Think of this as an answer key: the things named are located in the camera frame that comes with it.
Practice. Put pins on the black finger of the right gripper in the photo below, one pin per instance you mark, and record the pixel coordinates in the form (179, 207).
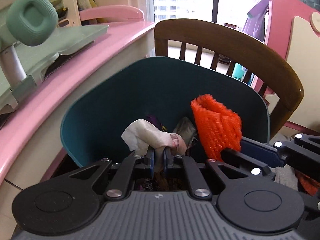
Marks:
(246, 163)

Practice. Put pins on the pink desk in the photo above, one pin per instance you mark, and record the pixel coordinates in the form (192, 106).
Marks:
(31, 148)

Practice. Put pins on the white tissue paper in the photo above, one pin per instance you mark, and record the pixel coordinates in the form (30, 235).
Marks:
(140, 135)

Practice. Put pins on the orange cloth on floor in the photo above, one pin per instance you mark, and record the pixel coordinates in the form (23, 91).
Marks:
(309, 185)

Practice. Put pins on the brown wooden chair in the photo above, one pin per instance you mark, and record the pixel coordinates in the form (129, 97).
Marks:
(241, 48)

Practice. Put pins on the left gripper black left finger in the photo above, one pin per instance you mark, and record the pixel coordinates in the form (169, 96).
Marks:
(135, 166)

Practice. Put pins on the purple hanging garment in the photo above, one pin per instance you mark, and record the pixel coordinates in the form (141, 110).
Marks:
(255, 22)

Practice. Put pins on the pink and cream headboard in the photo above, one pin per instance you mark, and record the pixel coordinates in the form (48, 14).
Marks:
(293, 32)

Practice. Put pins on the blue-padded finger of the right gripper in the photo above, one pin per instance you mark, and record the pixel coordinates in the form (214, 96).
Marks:
(262, 152)

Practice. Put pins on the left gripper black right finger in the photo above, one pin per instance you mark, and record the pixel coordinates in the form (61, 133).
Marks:
(184, 172)

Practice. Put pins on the dark teal trash bin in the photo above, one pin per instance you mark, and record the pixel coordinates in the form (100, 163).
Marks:
(162, 87)

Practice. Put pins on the green desktop organizer tray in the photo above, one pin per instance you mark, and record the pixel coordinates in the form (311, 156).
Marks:
(36, 60)

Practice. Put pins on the orange foam fruit net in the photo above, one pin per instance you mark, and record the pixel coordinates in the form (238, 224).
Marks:
(218, 127)

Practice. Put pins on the purple snack bag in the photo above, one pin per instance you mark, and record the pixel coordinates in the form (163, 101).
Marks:
(155, 121)

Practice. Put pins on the green headphones on stand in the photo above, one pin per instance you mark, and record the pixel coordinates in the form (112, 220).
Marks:
(30, 22)

